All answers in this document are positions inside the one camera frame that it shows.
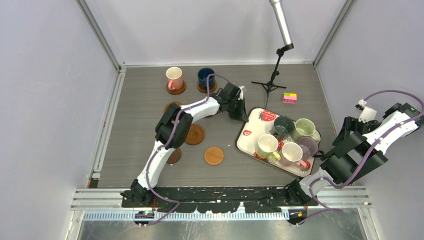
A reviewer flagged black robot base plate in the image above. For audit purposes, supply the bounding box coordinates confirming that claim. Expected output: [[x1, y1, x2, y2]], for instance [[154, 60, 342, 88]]
[[120, 186, 317, 214]]

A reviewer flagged silver microphone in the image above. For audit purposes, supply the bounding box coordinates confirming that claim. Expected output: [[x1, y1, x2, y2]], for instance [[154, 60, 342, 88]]
[[269, 0, 293, 46]]

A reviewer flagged pink yellow green toy block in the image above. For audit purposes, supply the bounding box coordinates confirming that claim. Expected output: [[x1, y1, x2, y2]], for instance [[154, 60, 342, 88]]
[[282, 92, 298, 104]]

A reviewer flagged yellow-green handled mug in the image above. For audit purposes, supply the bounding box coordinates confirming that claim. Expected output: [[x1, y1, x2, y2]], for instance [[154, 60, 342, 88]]
[[255, 133, 281, 162]]

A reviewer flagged light green mug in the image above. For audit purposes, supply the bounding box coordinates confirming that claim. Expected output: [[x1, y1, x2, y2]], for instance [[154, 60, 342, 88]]
[[291, 118, 316, 142]]

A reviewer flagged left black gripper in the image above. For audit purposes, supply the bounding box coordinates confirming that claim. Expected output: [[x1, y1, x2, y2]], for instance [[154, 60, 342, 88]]
[[226, 97, 247, 122]]

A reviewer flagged pink white red-handled mug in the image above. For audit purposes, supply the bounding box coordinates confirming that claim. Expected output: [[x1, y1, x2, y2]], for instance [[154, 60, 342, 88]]
[[278, 142, 311, 169]]

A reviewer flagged light orange coaster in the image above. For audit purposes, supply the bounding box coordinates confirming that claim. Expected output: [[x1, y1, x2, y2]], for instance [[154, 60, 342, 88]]
[[204, 146, 224, 166]]

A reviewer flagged dark walnut coaster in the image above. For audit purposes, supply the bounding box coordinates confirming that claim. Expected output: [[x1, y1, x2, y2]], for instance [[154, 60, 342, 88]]
[[166, 148, 182, 165]]

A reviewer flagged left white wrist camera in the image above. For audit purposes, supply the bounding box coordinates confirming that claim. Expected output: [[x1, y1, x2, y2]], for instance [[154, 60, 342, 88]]
[[237, 85, 245, 101]]

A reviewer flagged aluminium front rail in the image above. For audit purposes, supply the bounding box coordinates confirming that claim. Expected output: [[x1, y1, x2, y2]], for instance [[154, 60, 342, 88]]
[[70, 185, 373, 212]]

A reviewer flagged ridged wooden coaster one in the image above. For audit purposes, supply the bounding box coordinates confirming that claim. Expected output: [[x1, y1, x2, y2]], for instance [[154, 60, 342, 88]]
[[165, 81, 187, 95]]

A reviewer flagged purple mug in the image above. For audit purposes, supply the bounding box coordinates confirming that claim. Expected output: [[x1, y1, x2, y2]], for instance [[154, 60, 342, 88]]
[[296, 136, 324, 160]]

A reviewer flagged dark blue mug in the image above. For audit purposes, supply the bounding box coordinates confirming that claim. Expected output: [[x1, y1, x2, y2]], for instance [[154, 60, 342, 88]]
[[197, 67, 216, 91]]

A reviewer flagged glossy amber wooden coaster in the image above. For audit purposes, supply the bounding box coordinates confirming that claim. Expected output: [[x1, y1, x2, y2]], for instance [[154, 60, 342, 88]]
[[185, 123, 205, 146]]

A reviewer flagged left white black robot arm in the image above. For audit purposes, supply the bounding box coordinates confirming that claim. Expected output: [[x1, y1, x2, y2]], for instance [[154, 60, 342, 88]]
[[121, 82, 248, 207]]

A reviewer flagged ridged wooden coaster two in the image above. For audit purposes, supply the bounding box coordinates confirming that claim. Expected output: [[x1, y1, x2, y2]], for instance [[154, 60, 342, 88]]
[[197, 81, 218, 94]]

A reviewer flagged black tripod microphone stand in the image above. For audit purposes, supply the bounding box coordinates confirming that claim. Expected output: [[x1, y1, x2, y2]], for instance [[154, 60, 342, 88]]
[[251, 43, 294, 109]]

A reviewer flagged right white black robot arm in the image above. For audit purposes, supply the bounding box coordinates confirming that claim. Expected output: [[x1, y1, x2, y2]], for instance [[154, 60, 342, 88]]
[[285, 103, 424, 206]]

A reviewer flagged dark green mug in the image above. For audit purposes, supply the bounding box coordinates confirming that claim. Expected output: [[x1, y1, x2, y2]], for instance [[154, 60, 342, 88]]
[[271, 116, 295, 141]]

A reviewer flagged ridged wooden coaster three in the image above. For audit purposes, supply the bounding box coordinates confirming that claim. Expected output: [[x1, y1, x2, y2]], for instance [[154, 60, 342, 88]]
[[163, 101, 183, 114]]

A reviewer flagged white strawberry serving tray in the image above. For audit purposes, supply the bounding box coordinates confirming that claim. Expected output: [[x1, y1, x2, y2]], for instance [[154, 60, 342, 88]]
[[236, 107, 315, 177]]

